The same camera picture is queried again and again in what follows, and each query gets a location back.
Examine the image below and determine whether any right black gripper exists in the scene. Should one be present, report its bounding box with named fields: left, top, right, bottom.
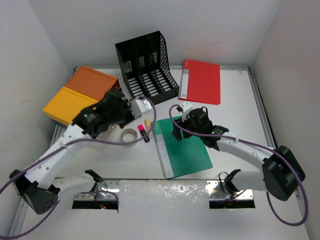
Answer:
left=172, top=115, right=203, bottom=141

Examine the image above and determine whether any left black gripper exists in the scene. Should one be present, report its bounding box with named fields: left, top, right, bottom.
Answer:
left=107, top=97, right=138, bottom=128

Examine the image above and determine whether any yellow highlighter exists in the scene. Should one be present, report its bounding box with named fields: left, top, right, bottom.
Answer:
left=144, top=118, right=152, bottom=134

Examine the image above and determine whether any pink highlighter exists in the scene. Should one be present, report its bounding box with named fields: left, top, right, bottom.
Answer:
left=138, top=124, right=150, bottom=143

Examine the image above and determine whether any orange drawer cabinet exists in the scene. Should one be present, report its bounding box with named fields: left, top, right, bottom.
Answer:
left=65, top=65, right=121, bottom=101

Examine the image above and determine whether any yellow drawer cabinet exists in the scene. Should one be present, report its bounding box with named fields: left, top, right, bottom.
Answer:
left=43, top=86, right=98, bottom=126

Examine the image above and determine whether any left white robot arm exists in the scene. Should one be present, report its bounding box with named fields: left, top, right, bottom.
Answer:
left=9, top=90, right=135, bottom=215

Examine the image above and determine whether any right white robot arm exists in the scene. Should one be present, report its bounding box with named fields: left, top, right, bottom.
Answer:
left=172, top=103, right=306, bottom=201

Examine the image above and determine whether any green clip folder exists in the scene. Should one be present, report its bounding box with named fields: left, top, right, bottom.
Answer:
left=153, top=118, right=213, bottom=179

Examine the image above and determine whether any clear tape roll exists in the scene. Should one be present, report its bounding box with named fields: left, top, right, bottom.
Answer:
left=120, top=128, right=138, bottom=148

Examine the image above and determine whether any red folder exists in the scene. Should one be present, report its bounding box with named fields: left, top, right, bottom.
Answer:
left=178, top=59, right=221, bottom=105

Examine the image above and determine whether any black file organizer rack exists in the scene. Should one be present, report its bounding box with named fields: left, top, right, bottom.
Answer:
left=115, top=31, right=179, bottom=105

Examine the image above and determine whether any white foreground board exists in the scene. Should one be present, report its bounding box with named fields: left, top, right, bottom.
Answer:
left=9, top=180, right=309, bottom=240

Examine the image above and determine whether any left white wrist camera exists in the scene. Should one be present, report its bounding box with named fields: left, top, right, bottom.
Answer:
left=130, top=98, right=153, bottom=119

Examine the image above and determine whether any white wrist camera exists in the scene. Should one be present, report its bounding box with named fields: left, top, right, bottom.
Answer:
left=130, top=98, right=153, bottom=119
left=176, top=101, right=193, bottom=122

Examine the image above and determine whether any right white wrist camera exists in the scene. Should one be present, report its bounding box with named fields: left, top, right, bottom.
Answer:
left=176, top=101, right=193, bottom=122

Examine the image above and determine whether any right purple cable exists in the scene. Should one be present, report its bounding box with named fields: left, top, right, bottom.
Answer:
left=169, top=104, right=309, bottom=227

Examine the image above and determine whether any purple cable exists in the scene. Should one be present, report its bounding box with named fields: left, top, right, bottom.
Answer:
left=169, top=104, right=309, bottom=227
left=0, top=96, right=157, bottom=240

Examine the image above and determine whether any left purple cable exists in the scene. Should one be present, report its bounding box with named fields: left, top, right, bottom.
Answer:
left=0, top=96, right=157, bottom=240

